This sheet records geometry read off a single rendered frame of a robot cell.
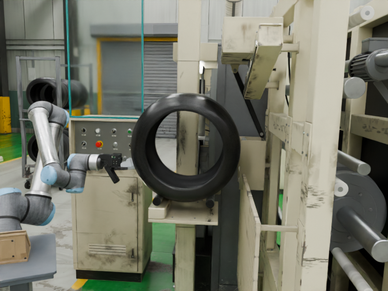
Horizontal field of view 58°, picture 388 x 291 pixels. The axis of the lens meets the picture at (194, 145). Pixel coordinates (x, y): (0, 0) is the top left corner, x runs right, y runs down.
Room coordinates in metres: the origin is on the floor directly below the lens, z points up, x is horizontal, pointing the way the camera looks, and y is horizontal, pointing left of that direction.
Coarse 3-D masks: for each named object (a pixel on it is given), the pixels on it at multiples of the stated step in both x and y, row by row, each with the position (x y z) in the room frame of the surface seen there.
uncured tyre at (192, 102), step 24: (168, 96) 1.79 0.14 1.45; (192, 96) 1.78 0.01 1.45; (144, 120) 1.77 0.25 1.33; (216, 120) 1.74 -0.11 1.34; (144, 144) 1.76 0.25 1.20; (240, 144) 1.79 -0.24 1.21; (144, 168) 1.76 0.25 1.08; (168, 168) 2.06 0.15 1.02; (216, 168) 2.01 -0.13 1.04; (168, 192) 1.75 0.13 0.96; (192, 192) 1.74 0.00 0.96; (216, 192) 1.77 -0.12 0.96
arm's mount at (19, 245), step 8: (0, 232) 1.65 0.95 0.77; (8, 232) 1.66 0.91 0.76; (16, 232) 1.67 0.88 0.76; (24, 232) 1.68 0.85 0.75; (0, 240) 1.64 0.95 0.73; (8, 240) 1.66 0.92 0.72; (16, 240) 1.67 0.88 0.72; (24, 240) 1.68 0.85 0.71; (0, 248) 1.64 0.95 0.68; (8, 248) 1.66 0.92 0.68; (16, 248) 1.67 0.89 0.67; (24, 248) 1.68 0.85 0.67; (0, 256) 1.64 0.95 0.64; (8, 256) 1.65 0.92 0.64; (16, 256) 1.67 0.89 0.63; (24, 256) 1.70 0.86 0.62; (0, 264) 1.64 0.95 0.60
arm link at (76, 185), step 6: (72, 174) 1.81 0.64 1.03; (78, 174) 1.83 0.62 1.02; (84, 174) 1.86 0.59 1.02; (72, 180) 1.79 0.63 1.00; (78, 180) 1.82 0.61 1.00; (84, 180) 1.86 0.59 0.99; (66, 186) 1.84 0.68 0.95; (72, 186) 1.79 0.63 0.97; (78, 186) 1.81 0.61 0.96; (72, 192) 1.82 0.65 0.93; (78, 192) 1.82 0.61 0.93
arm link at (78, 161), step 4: (72, 156) 1.88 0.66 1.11; (76, 156) 1.88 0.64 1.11; (80, 156) 1.88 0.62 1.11; (84, 156) 1.88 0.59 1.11; (88, 156) 1.88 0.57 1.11; (68, 160) 1.87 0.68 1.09; (72, 160) 1.87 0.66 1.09; (76, 160) 1.87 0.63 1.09; (80, 160) 1.87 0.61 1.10; (84, 160) 1.86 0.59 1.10; (88, 160) 1.86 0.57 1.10; (68, 164) 1.87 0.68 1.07; (72, 164) 1.86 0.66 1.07; (76, 164) 1.86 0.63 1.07; (80, 164) 1.86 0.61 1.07; (84, 164) 1.86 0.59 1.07; (88, 164) 1.86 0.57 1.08; (68, 168) 1.88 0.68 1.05; (72, 168) 1.85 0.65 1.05; (76, 168) 1.85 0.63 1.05; (80, 168) 1.85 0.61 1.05; (84, 168) 1.87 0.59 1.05; (88, 168) 1.87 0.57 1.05
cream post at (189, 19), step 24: (192, 0) 2.13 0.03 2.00; (192, 24) 2.13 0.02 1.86; (192, 48) 2.13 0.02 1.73; (192, 72) 2.13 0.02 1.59; (192, 120) 2.13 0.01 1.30; (192, 144) 2.13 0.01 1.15; (192, 168) 2.13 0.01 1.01; (192, 240) 2.13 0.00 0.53; (192, 264) 2.13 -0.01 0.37; (192, 288) 2.13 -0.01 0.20
